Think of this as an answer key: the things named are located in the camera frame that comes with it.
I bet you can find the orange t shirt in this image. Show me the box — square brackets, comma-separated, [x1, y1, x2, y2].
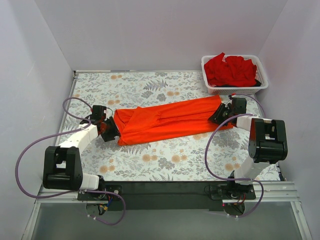
[114, 95, 222, 146]

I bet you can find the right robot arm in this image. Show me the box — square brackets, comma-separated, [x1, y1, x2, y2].
[208, 95, 288, 197]

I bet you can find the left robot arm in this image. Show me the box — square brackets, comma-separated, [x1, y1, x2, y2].
[42, 105, 120, 191]

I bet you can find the red shirts pile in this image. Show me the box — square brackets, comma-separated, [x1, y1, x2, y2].
[204, 52, 257, 88]

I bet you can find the black garment in basket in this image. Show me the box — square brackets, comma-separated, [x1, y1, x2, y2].
[221, 79, 262, 88]

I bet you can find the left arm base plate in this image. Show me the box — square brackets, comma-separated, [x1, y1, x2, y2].
[77, 184, 123, 201]

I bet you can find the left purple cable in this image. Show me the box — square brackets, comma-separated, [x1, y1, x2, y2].
[14, 96, 127, 226]

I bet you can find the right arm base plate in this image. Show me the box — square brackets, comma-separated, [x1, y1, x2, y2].
[204, 181, 256, 200]

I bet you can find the aluminium frame rail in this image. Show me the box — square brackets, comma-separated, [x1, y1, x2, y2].
[37, 181, 300, 204]

